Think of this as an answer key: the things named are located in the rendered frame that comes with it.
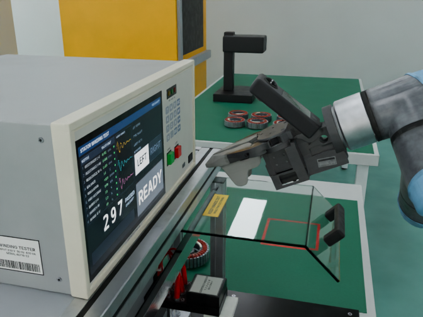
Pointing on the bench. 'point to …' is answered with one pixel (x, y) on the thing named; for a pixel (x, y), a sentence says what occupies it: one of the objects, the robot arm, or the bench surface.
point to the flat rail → (167, 277)
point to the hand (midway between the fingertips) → (211, 158)
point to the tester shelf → (137, 263)
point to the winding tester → (114, 81)
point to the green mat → (295, 268)
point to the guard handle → (338, 215)
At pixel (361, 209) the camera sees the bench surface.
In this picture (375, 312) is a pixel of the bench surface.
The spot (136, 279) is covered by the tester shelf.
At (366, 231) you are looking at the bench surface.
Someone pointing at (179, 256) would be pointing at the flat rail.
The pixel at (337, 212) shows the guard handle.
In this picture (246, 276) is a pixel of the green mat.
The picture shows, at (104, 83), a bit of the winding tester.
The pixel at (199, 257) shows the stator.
